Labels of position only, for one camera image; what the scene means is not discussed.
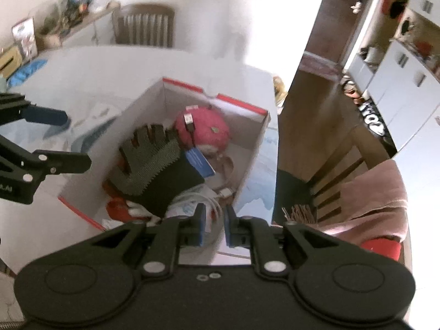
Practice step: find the black seat cushion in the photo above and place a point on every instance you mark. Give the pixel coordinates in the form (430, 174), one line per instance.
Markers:
(292, 189)

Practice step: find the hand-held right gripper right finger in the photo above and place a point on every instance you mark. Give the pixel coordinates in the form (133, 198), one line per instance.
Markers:
(228, 227)

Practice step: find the wooden door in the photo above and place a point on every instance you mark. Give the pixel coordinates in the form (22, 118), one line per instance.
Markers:
(343, 20)

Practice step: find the wooden tissue box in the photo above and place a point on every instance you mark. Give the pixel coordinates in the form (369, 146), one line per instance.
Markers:
(10, 62)

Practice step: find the small blue box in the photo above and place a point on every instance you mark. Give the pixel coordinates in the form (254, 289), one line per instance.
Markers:
(199, 161)

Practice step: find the blue printed table mat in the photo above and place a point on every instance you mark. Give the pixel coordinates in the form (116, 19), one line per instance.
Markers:
(261, 175)

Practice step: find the red patterned rug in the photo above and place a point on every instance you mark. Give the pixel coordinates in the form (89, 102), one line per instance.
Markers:
(319, 63)

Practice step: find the black and grey glove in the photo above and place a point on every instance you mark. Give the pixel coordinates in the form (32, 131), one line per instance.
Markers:
(154, 165)

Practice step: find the slatted wooden chair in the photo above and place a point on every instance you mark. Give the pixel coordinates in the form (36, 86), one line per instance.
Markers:
(144, 27)

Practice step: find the brown shoe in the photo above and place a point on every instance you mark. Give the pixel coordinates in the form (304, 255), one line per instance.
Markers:
(351, 91)

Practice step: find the white sideboard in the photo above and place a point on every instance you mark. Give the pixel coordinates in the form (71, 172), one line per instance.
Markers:
(82, 36)

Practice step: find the plush doll with pink hat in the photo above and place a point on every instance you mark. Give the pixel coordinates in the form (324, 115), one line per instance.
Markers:
(206, 134)

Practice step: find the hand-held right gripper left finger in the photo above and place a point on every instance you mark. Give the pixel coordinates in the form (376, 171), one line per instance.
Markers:
(202, 227)

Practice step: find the group of colourful figurines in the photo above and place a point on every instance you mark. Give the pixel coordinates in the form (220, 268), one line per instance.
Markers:
(75, 3)

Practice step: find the red cloth doll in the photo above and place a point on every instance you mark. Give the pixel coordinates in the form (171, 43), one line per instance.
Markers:
(118, 209)

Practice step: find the pink fringed scarf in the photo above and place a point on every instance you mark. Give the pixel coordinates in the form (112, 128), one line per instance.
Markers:
(371, 196)

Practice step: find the white cardboard box red trim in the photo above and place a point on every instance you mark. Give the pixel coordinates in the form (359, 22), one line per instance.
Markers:
(251, 151)

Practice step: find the blue cloth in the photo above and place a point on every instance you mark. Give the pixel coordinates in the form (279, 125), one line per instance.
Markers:
(27, 72)

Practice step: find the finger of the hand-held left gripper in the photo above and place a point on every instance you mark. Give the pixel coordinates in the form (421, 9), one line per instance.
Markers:
(65, 161)
(48, 116)

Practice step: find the black doormat white letters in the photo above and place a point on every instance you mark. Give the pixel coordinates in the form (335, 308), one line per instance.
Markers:
(374, 117)

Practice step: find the white cabinet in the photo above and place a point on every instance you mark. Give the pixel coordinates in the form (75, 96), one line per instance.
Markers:
(402, 82)

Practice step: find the pale bag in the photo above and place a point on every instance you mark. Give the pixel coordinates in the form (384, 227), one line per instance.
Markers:
(373, 54)

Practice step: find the yellow patterned bag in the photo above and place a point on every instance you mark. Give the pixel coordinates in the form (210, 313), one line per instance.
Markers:
(279, 91)

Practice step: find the red cushion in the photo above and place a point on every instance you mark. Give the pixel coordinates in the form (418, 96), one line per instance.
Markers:
(381, 247)

